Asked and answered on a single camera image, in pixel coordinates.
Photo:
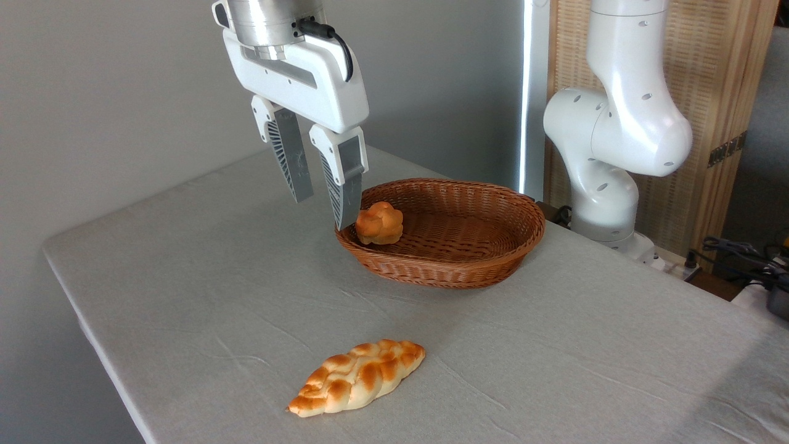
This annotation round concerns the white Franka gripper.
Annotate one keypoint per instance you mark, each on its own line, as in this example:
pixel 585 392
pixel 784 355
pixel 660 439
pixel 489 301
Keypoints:
pixel 320 92

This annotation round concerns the long braided bread loaf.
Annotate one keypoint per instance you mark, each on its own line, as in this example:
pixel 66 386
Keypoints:
pixel 360 376

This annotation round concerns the small round knotted bread roll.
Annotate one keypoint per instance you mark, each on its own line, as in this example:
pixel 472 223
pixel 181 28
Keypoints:
pixel 379 223

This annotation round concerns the brown oval wicker basket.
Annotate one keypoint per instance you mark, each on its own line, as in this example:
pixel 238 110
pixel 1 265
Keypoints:
pixel 456 246

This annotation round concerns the black clamp behind basket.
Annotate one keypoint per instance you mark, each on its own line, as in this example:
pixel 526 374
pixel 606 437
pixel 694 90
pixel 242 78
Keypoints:
pixel 558 214

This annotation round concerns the grey tablecloth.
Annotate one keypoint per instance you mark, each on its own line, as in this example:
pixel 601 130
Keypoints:
pixel 216 296

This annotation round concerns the wooden woven folding screen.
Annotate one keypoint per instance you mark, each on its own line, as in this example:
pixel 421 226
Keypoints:
pixel 699 61

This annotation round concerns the black metal screen hinge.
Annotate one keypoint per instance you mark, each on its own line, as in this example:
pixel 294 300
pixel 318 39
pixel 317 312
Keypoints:
pixel 727 148

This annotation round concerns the silver vertical post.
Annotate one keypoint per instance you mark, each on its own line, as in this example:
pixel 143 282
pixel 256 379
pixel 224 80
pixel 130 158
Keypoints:
pixel 531 92

